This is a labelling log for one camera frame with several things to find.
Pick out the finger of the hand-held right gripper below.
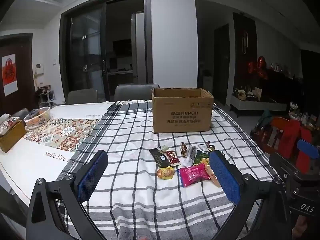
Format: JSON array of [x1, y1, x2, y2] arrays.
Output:
[[297, 139, 320, 161]]

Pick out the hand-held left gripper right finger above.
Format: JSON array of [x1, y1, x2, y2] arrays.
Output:
[[209, 150, 293, 240]]

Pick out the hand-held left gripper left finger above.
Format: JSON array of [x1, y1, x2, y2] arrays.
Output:
[[26, 149, 109, 240]]

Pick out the orange snack stick packet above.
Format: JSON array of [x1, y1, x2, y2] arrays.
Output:
[[202, 161, 222, 188]]

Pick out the green snack packet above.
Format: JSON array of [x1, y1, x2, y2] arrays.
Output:
[[192, 150, 210, 167]]

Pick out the pink snack packet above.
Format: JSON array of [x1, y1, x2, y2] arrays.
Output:
[[178, 164, 211, 188]]

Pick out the silver black snack packet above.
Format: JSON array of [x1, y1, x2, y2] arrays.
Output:
[[182, 145, 197, 167]]

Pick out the red brown snack packet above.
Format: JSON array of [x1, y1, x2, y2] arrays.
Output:
[[165, 150, 181, 167]]

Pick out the yellow snack packet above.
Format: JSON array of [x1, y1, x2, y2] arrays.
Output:
[[156, 166, 175, 180]]

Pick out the brown cardboard box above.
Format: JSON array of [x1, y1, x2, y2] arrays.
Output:
[[152, 87, 215, 133]]

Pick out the red wooden chair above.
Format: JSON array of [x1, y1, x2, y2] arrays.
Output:
[[251, 116, 313, 173]]

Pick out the patterned tile table runner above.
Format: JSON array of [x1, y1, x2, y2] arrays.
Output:
[[24, 117, 104, 153]]

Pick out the green cloth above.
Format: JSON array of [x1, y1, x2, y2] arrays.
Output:
[[257, 109, 272, 128]]

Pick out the black white plaid tablecloth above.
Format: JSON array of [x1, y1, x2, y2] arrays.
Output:
[[56, 100, 283, 240]]

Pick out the white printed table cover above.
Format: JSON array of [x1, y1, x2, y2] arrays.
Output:
[[0, 101, 118, 205]]

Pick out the dark and white sideboard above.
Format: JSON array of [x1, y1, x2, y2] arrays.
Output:
[[230, 67, 303, 118]]

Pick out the small grey dining chair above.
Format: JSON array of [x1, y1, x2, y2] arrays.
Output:
[[67, 88, 98, 105]]

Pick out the wooden tissue box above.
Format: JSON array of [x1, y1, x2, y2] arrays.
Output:
[[0, 115, 27, 153]]

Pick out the white storage rack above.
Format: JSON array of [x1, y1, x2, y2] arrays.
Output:
[[37, 85, 55, 108]]

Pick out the wide grey dining chair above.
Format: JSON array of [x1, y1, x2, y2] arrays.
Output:
[[114, 83, 160, 102]]

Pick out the red foil balloons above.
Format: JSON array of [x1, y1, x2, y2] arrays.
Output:
[[247, 56, 268, 79]]

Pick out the brown wooden door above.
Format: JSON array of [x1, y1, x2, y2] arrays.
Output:
[[0, 33, 38, 117]]

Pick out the dark tall wardrobe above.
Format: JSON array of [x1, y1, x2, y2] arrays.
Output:
[[232, 12, 258, 98]]

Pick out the dark glass sliding door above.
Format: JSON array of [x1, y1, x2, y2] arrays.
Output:
[[60, 0, 153, 103]]

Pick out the red and white door poster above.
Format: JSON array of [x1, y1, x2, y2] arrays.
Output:
[[2, 54, 19, 96]]

